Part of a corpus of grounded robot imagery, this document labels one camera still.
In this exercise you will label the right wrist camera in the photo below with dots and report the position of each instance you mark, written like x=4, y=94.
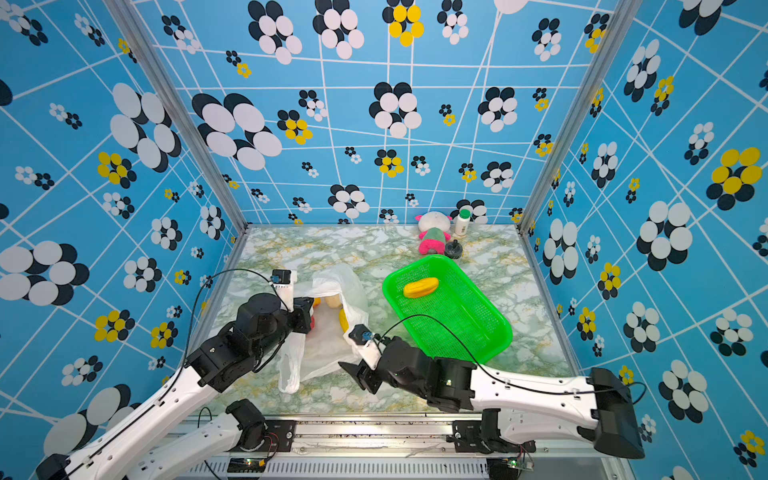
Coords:
x=360, y=335

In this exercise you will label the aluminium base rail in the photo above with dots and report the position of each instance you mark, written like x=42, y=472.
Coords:
x=368, y=447

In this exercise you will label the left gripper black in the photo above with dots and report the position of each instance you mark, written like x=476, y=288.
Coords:
x=303, y=314

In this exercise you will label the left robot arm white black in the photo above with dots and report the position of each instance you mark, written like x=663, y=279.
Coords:
x=114, y=439

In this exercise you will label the right aluminium frame post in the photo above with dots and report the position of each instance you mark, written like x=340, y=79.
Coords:
x=621, y=21

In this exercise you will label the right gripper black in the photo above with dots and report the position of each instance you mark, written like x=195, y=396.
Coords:
x=366, y=369

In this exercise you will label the yellow corn-like fruit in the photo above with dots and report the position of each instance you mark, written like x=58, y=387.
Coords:
x=343, y=320

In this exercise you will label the jar with black lid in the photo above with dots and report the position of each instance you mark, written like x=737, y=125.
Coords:
x=453, y=249

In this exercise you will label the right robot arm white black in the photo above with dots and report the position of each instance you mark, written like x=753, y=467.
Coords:
x=515, y=408

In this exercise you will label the green plastic basket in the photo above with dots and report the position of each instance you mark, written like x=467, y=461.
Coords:
x=456, y=321

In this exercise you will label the pink white plush toy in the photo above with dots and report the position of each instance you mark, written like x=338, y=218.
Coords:
x=434, y=233

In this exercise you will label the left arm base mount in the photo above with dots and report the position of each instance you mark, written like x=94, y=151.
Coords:
x=274, y=435

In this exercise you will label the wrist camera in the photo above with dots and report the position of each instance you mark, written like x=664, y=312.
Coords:
x=281, y=277
x=360, y=335

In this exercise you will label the pale beige fruit in bag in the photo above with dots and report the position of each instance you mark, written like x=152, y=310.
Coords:
x=333, y=301

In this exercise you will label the white plastic bag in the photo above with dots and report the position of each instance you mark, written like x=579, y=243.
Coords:
x=316, y=354

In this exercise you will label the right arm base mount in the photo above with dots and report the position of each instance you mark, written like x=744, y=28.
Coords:
x=477, y=436

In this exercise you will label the aluminium frame post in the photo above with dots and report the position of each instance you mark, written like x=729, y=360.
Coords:
x=621, y=21
x=128, y=22

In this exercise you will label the left aluminium frame post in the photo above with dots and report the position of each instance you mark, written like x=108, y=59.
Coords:
x=128, y=22

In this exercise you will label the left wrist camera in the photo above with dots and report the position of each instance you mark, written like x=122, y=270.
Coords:
x=281, y=277

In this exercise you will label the white bottle green cap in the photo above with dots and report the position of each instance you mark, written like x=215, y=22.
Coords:
x=462, y=222

